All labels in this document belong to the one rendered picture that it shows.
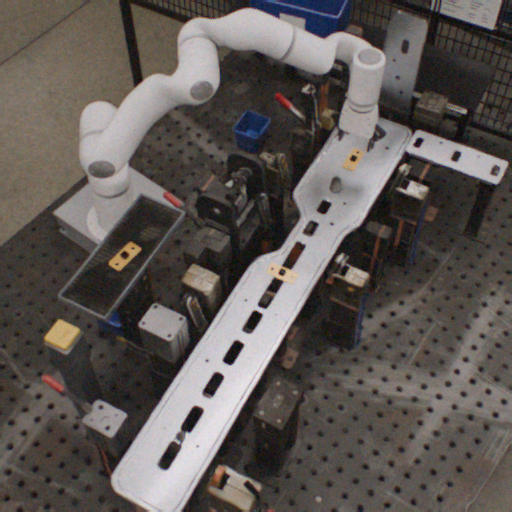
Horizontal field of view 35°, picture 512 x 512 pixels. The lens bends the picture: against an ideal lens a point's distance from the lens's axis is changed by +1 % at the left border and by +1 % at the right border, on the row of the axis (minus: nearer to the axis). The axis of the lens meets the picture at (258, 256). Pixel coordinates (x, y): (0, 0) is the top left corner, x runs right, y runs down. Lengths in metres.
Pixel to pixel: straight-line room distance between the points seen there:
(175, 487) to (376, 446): 0.63
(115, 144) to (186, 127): 0.78
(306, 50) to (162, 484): 1.10
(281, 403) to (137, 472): 0.37
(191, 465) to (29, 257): 1.03
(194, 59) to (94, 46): 2.39
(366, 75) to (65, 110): 2.21
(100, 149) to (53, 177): 1.62
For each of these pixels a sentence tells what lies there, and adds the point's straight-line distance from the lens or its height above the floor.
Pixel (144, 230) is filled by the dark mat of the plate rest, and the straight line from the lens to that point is 2.11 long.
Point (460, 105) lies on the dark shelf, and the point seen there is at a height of 1.03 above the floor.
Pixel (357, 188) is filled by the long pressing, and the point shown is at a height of 1.00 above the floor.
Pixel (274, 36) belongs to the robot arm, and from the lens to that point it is 2.05.
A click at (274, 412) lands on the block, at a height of 1.03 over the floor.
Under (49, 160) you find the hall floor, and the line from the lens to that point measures 3.91.
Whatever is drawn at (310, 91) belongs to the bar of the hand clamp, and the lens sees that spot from 2.36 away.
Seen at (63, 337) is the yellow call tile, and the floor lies 1.16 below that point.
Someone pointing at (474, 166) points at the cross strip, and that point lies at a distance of 2.52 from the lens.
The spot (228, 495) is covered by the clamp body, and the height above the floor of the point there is 1.06.
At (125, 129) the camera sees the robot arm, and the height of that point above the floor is 1.26.
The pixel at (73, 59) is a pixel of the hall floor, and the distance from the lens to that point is 4.37.
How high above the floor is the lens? 2.84
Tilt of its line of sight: 55 degrees down
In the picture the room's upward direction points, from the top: straight up
